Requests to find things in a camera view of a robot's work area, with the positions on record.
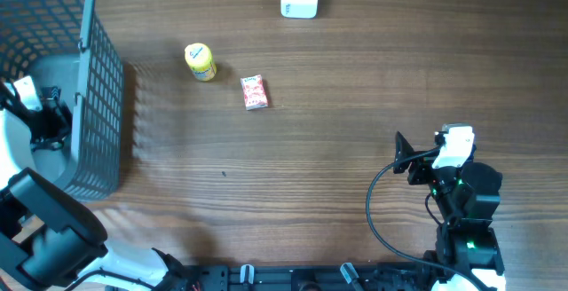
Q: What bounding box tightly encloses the red juice carton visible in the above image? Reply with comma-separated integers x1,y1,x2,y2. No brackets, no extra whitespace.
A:
241,75,269,110

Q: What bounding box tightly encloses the yellow lidded jar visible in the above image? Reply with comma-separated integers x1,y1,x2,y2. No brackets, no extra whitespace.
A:
185,43,217,82

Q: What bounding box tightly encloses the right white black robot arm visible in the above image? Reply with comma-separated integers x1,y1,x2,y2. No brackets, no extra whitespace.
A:
393,125,505,290

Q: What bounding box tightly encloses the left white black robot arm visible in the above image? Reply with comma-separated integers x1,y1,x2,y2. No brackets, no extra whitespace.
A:
1,76,191,290

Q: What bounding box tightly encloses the grey plastic mesh basket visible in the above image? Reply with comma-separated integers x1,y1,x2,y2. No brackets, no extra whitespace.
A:
1,0,124,202

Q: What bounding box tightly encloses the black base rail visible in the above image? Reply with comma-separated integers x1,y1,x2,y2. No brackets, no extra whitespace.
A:
170,263,435,291

